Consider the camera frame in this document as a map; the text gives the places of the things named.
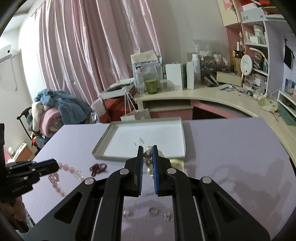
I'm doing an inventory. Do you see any beige watch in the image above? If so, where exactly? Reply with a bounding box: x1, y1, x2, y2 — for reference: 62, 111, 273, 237
170, 158, 185, 172

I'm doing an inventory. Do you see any white spray bottle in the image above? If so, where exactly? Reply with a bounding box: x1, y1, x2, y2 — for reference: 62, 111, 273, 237
192, 53, 201, 82

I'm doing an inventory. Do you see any cream curved desk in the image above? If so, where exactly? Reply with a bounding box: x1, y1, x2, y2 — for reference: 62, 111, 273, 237
135, 87, 295, 162

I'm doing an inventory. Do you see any white pearl bracelet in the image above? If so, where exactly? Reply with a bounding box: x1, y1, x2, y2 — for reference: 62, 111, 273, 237
143, 145, 165, 178

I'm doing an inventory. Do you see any silver stud earring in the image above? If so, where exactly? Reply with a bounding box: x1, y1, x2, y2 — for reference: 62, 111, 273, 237
122, 209, 131, 218

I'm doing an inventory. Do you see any white carton box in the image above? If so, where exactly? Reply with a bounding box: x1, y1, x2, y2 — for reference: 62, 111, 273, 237
166, 63, 183, 90

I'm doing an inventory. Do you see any green glass jar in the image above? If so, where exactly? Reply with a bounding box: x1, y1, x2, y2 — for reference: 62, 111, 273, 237
145, 79, 158, 94

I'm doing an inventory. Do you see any pink bead bracelet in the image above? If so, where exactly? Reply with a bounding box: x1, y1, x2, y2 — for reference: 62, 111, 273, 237
48, 162, 86, 197

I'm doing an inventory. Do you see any round white mirror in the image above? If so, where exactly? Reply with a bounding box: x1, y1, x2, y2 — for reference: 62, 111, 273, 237
240, 54, 253, 79

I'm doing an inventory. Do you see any white paper bag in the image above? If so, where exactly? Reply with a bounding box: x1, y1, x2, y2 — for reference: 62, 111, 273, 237
120, 90, 151, 121

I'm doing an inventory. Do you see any pile of blankets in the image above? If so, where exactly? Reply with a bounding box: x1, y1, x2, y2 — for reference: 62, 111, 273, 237
21, 88, 91, 150

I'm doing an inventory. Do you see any grey shallow tray box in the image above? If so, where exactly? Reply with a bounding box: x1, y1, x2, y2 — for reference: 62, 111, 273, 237
92, 118, 186, 161

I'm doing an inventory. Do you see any pink white shelf unit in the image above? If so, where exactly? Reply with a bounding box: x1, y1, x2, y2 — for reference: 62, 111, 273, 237
217, 1, 295, 126

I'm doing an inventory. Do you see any pink curtain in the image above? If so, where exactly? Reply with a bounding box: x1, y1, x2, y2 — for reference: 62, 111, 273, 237
33, 1, 165, 103

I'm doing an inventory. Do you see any dark red bead bracelet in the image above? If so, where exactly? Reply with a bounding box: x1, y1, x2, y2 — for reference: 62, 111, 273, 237
89, 163, 108, 177

